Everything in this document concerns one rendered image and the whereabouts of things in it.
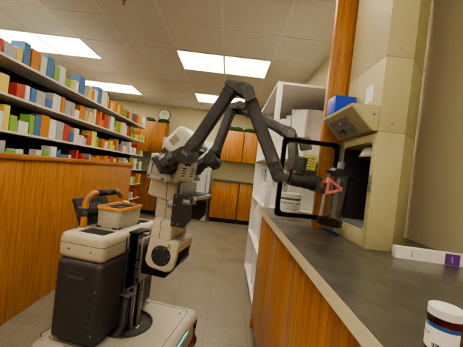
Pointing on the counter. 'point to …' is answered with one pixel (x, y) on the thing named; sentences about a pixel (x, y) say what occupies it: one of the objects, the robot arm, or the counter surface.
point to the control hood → (357, 118)
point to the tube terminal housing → (387, 151)
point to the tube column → (390, 32)
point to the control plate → (343, 127)
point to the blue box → (339, 102)
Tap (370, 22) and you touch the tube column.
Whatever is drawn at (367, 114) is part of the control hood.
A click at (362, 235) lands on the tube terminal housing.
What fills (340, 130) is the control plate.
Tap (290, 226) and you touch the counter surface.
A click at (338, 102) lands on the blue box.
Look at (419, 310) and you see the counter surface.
